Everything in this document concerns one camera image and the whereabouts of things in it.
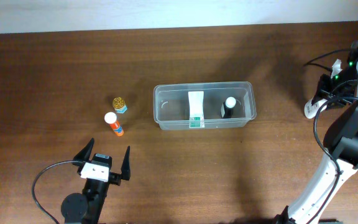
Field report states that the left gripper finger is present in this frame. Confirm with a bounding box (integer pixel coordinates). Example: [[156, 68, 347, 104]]
[[73, 138, 94, 162], [121, 146, 131, 180]]

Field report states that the clear white spray bottle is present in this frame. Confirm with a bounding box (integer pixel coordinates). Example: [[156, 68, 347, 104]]
[[304, 99, 327, 119]]

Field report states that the small gold-lid jar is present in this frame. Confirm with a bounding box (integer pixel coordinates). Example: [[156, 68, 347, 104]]
[[112, 97, 127, 114]]

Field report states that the white green tube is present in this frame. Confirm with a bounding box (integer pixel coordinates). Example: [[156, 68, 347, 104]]
[[188, 91, 204, 129]]

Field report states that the dark bottle white cap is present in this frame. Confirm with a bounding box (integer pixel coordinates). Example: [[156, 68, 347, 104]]
[[221, 96, 237, 119]]

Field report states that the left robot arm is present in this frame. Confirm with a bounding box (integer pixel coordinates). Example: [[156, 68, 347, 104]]
[[61, 139, 131, 224]]

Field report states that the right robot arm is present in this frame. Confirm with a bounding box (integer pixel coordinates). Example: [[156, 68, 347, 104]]
[[273, 40, 358, 224]]

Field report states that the clear plastic container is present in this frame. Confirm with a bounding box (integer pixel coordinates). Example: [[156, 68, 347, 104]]
[[154, 82, 257, 131]]

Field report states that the orange tube white cap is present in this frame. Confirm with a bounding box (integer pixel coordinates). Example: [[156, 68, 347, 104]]
[[104, 112, 124, 136]]

